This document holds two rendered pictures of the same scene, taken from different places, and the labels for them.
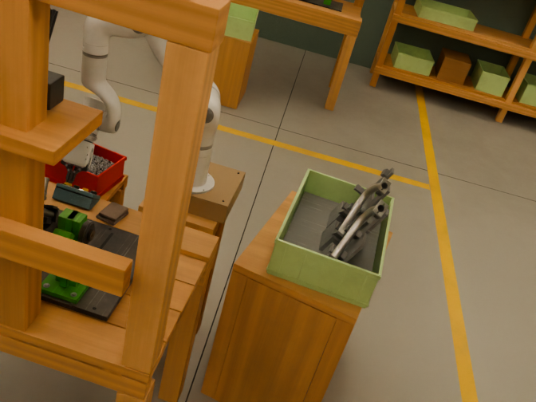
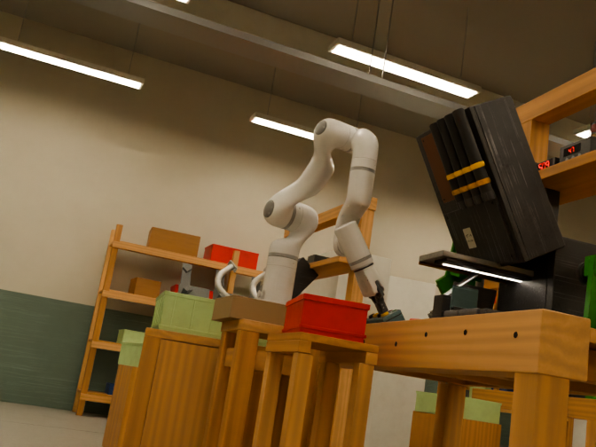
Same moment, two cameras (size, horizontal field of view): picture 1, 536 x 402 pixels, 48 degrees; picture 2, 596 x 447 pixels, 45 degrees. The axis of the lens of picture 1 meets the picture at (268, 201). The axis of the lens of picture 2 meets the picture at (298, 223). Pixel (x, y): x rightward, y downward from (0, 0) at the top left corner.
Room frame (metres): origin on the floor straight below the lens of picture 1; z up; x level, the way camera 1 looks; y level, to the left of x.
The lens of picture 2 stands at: (3.08, 2.97, 0.63)
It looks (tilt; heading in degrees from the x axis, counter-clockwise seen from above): 13 degrees up; 249
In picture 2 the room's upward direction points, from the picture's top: 9 degrees clockwise
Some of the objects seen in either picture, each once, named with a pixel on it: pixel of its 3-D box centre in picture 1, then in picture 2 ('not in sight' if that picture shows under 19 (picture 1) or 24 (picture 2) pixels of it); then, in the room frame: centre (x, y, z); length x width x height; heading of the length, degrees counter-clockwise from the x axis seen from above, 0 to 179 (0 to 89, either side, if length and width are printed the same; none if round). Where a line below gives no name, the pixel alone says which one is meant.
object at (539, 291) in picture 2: not in sight; (545, 294); (1.40, 1.03, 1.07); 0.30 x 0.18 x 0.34; 86
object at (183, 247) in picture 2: not in sight; (217, 335); (0.51, -5.80, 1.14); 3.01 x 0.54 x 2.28; 179
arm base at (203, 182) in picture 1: (195, 162); (278, 282); (2.10, 0.33, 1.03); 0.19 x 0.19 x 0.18
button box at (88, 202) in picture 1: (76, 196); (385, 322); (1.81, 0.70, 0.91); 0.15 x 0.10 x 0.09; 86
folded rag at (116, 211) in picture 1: (112, 213); not in sight; (1.77, 0.54, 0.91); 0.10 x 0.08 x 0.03; 166
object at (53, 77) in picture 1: (29, 84); not in sight; (1.29, 0.64, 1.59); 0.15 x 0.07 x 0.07; 86
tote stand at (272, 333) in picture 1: (297, 312); (207, 430); (2.10, -0.27, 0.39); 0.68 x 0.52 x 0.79; 166
